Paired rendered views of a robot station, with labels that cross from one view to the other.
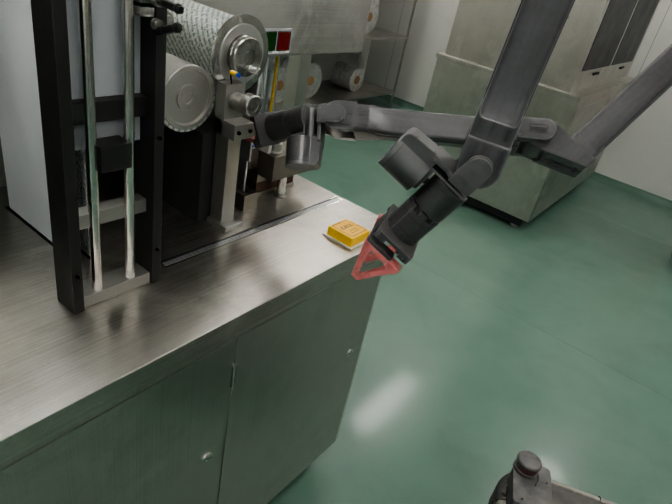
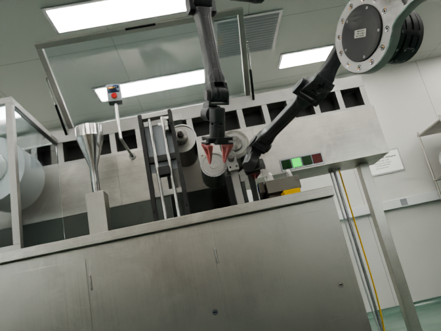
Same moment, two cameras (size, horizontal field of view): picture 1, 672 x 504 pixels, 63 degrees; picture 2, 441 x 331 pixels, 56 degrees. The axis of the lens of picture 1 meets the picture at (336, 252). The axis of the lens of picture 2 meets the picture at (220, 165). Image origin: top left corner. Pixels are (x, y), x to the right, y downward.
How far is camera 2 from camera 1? 1.53 m
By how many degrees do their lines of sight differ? 70
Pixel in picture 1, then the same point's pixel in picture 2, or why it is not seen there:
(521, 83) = (207, 64)
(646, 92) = not seen: hidden behind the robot
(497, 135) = (207, 81)
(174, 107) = (209, 167)
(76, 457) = (135, 263)
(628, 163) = not seen: outside the picture
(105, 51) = (161, 143)
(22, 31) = not seen: hidden behind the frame
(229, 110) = (229, 162)
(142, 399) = (161, 247)
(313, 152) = (249, 157)
